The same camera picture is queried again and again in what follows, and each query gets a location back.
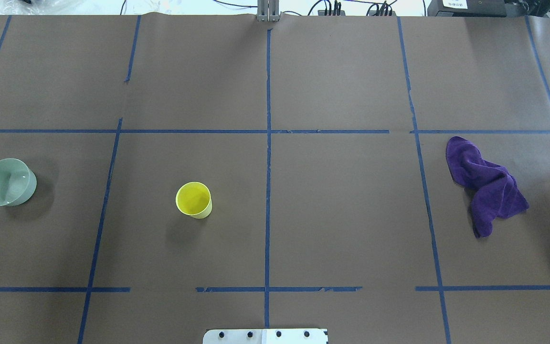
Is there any yellow plastic cup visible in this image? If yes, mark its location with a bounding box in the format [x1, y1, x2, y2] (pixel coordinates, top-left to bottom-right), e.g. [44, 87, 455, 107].
[175, 182, 212, 219]

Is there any purple cloth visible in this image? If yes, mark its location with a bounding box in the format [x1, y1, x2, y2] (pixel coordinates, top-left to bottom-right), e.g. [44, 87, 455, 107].
[445, 136, 529, 238]

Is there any pale green bowl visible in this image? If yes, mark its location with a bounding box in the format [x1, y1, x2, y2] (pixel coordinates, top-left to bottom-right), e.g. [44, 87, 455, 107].
[0, 158, 37, 206]

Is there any black device with label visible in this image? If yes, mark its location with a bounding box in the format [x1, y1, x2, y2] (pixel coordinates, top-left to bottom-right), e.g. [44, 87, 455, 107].
[426, 0, 507, 18]

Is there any aluminium frame post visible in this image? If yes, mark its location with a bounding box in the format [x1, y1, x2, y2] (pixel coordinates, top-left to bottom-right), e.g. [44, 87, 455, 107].
[257, 0, 281, 22]

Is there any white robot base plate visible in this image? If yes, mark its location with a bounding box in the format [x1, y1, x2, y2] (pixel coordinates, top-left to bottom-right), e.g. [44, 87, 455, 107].
[202, 328, 329, 344]

